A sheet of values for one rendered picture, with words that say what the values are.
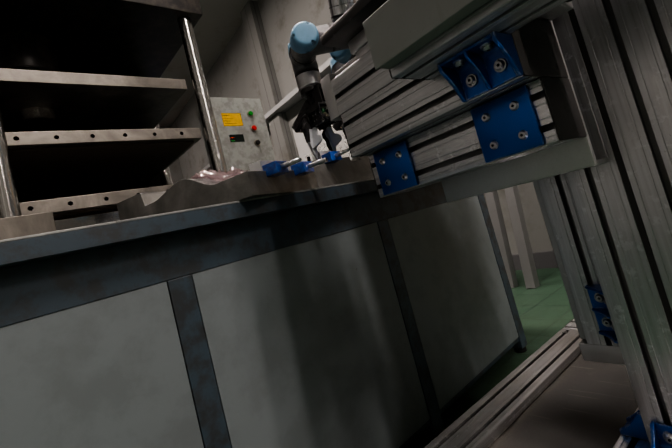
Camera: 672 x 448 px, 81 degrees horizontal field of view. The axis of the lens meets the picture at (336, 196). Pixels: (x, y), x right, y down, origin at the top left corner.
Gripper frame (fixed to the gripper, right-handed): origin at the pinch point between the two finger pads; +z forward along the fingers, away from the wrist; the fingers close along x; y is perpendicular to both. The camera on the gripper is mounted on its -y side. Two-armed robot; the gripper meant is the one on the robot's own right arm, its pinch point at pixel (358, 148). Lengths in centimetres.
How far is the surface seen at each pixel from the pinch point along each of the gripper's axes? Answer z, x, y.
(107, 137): -31, -66, -67
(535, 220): 59, 193, -25
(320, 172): 9.9, -33.9, 14.3
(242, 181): 11, -64, 24
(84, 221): 1, -80, -66
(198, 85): -52, -26, -60
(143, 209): 9, -75, -11
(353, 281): 42, -34, 16
